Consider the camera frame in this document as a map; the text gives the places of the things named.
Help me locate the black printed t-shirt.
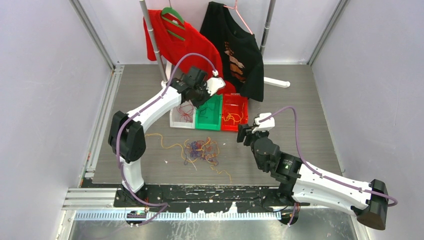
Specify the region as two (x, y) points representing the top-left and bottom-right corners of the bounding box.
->
(199, 1), (264, 102)

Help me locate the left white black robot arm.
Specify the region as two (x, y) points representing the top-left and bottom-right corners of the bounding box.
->
(108, 67), (225, 207)

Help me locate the yellow cable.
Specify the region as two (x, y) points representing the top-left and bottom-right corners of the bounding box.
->
(222, 102), (248, 127)
(145, 133), (233, 185)

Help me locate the coloured cable pile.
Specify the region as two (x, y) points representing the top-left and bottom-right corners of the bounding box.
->
(183, 136), (221, 167)

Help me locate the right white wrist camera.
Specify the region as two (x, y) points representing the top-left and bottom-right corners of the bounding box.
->
(252, 112), (275, 133)

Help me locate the pink clothes hanger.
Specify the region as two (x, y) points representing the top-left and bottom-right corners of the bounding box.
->
(224, 0), (253, 35)

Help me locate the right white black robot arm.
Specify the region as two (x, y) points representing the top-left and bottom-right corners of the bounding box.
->
(236, 124), (389, 231)

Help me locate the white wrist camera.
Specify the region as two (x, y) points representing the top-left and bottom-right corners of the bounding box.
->
(206, 77), (226, 96)
(252, 112), (275, 133)

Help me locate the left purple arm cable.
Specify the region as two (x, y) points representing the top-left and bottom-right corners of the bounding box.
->
(116, 52), (220, 228)

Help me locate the red t-shirt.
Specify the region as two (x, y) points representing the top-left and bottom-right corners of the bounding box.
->
(143, 9), (236, 95)

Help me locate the red plastic bin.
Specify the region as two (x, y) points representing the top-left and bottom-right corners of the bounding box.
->
(220, 93), (249, 132)

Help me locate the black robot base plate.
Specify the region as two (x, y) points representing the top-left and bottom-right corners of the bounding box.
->
(113, 184), (311, 215)

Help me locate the metal clothes rack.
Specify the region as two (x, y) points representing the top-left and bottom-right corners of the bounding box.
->
(139, 0), (291, 88)

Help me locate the green clothes hanger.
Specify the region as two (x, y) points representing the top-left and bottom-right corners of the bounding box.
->
(160, 6), (185, 30)

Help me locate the white plastic bin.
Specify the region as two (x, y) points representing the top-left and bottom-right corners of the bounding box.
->
(169, 101), (197, 129)

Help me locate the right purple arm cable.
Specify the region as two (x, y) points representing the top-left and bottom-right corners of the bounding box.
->
(258, 105), (399, 228)

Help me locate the green plastic bin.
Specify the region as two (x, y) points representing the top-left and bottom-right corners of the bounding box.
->
(195, 95), (223, 131)

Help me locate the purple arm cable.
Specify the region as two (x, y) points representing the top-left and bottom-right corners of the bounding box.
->
(116, 52), (220, 228)
(258, 105), (399, 228)

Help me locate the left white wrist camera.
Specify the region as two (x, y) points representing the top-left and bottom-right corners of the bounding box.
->
(206, 77), (226, 96)

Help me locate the red cable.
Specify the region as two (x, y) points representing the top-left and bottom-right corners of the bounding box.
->
(177, 101), (196, 124)

